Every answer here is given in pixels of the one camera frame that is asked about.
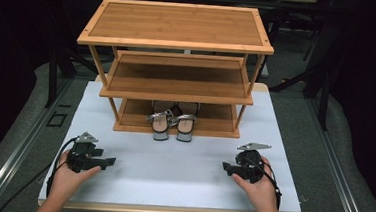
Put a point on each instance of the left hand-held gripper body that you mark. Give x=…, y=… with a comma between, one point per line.
x=80, y=158

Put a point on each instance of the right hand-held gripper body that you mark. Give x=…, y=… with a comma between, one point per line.
x=248, y=165

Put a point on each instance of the wooden three-tier shoe rack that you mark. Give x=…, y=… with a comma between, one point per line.
x=178, y=25

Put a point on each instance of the person's left hand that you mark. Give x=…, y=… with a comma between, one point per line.
x=67, y=182

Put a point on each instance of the person's right hand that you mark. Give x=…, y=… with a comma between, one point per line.
x=263, y=194

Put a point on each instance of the white foam table mat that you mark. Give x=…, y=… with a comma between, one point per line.
x=170, y=185

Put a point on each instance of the black metal stand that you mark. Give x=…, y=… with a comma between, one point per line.
x=325, y=95
x=52, y=76

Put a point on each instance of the metal floor rail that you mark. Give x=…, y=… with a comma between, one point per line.
x=15, y=160
x=338, y=170

